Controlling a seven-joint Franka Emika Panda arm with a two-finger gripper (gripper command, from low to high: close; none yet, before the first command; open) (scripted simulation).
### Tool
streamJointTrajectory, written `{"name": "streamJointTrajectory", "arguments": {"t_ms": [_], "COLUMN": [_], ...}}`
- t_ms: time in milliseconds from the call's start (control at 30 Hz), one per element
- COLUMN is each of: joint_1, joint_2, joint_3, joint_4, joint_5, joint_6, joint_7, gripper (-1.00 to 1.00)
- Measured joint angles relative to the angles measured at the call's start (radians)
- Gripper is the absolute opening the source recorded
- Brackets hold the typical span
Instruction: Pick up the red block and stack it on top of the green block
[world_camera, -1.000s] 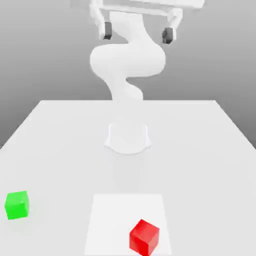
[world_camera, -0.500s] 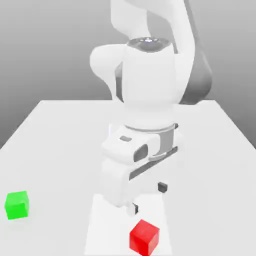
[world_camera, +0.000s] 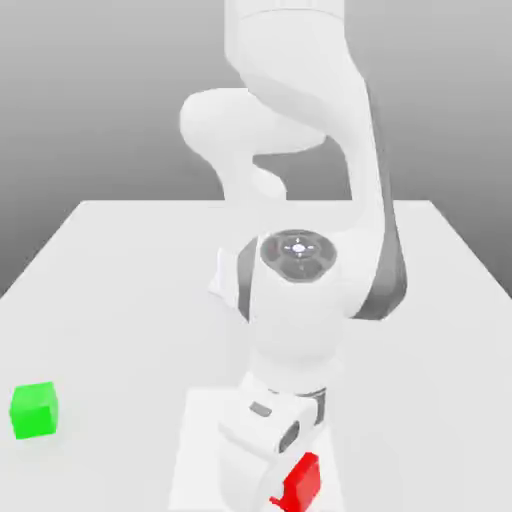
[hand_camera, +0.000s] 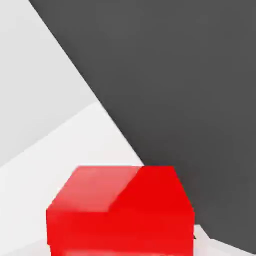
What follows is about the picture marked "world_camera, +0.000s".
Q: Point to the small red cube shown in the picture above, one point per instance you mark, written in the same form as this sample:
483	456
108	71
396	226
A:
304	482

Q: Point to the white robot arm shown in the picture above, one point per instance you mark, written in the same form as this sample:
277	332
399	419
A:
298	320

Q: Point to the small green cube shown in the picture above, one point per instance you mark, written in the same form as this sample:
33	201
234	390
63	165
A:
32	412

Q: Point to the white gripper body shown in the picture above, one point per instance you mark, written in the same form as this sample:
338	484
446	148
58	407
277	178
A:
244	476

